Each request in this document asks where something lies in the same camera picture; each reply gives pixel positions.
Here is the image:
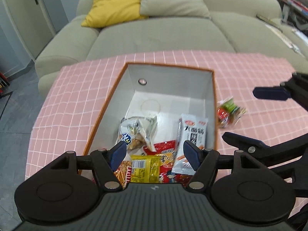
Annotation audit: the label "red orange fries snack bag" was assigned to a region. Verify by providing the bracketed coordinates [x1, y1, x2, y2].
[114, 161, 132, 189]

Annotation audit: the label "white green stick-snack packet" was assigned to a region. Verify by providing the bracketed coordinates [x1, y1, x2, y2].
[172, 114, 208, 176]

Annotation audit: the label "red green candy packet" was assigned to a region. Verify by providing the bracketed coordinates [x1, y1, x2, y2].
[217, 97, 246, 128]

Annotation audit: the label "red cartoon snack bag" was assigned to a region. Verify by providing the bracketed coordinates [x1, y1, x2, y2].
[143, 140, 192, 185]

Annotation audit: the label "yellow snack packet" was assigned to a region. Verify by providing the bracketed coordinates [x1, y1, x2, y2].
[131, 155, 161, 184]

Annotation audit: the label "white blue snack bag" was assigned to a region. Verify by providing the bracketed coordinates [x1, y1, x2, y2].
[116, 116, 157, 152]

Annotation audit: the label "magazine on sofa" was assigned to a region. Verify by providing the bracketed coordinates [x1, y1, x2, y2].
[265, 24, 305, 57]

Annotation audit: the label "pink checked tablecloth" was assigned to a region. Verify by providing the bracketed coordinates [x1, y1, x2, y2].
[26, 50, 299, 178]

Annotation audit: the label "dark book on sofa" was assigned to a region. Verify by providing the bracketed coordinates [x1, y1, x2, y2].
[256, 14, 282, 32]

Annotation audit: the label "orange cardboard box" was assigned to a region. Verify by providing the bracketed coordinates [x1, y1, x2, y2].
[85, 63, 217, 161]

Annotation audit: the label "beige sofa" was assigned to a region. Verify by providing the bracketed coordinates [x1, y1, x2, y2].
[35, 0, 307, 97]

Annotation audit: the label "stacked colourful stools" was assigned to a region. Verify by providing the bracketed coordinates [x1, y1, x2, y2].
[0, 73, 12, 98]

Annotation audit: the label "yellow cushion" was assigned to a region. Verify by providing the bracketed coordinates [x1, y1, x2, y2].
[81, 0, 147, 28]

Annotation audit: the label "white door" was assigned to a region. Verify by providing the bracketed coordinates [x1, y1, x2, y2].
[4, 0, 55, 58]

